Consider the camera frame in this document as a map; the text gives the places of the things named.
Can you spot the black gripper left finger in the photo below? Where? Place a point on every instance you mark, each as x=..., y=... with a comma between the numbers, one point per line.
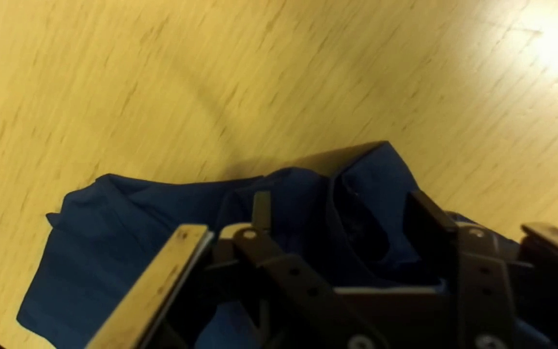
x=291, y=283

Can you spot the dark blue cloth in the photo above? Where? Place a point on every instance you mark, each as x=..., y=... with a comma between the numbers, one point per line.
x=131, y=244

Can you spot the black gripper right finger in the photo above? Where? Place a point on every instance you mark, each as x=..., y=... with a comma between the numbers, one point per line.
x=483, y=283

